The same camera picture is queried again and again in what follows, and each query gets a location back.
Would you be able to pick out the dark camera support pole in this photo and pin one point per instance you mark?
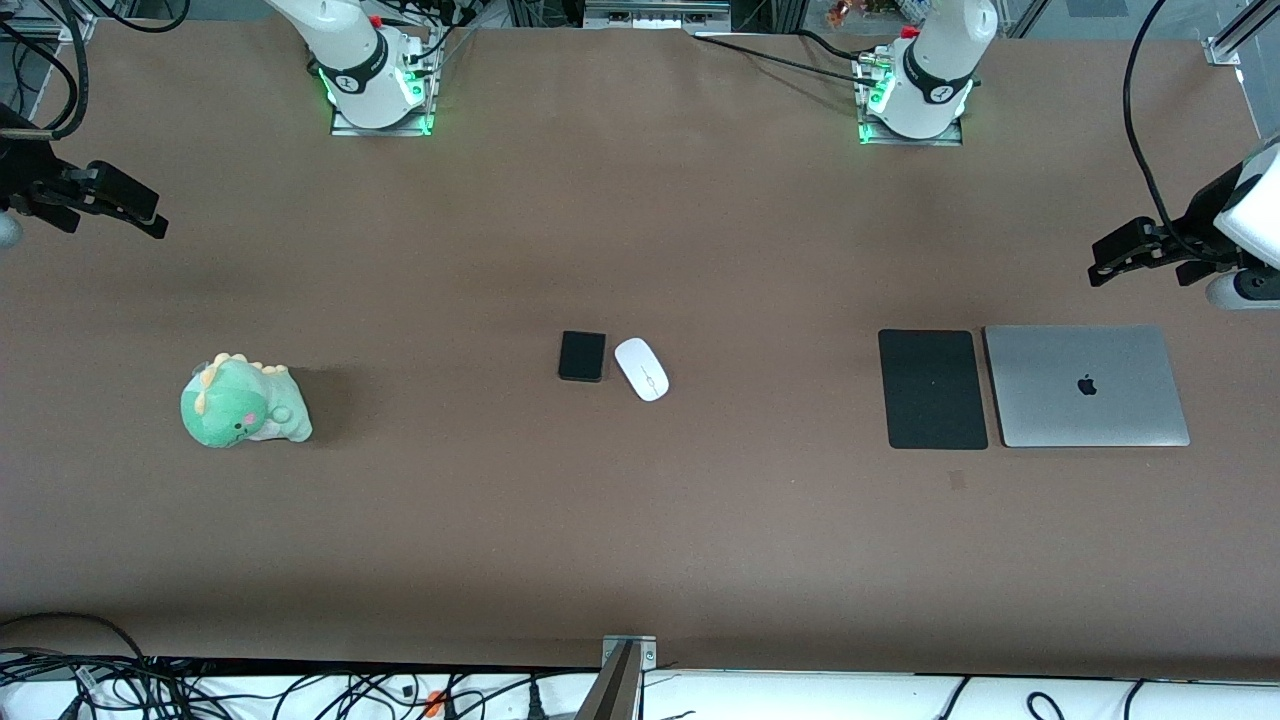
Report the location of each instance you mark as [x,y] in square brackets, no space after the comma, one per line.
[612,692]

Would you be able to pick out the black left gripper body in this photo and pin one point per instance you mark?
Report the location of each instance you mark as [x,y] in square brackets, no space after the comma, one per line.
[1199,232]

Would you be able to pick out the green dinosaur plush toy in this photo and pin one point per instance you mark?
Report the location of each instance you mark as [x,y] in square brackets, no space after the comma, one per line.
[235,410]

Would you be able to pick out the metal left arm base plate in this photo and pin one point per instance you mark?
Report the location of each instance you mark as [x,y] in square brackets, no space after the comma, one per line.
[955,138]

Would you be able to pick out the metal table edge bracket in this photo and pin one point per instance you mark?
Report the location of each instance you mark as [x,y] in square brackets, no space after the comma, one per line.
[645,655]

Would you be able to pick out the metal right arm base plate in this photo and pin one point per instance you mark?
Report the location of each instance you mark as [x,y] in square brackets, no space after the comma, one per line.
[425,110]

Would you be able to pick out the small black phone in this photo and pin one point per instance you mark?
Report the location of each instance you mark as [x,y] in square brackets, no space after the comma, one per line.
[582,356]

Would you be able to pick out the black mouse pad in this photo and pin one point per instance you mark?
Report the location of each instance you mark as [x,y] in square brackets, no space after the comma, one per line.
[930,390]

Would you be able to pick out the aluminium frame with sockets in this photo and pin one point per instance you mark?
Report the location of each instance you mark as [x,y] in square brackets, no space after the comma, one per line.
[655,12]

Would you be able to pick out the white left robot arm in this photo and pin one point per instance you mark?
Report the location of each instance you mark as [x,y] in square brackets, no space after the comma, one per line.
[935,70]

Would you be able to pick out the aluminium extrusion bar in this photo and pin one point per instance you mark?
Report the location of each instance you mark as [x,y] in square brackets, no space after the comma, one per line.
[40,30]
[1235,40]

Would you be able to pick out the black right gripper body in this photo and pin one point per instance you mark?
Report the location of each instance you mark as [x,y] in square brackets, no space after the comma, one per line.
[22,172]

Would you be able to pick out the silver closed laptop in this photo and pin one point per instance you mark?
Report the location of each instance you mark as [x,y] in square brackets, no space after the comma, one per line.
[1050,400]

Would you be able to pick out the white computer mouse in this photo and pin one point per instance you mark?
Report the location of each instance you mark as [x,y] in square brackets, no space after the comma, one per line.
[642,370]

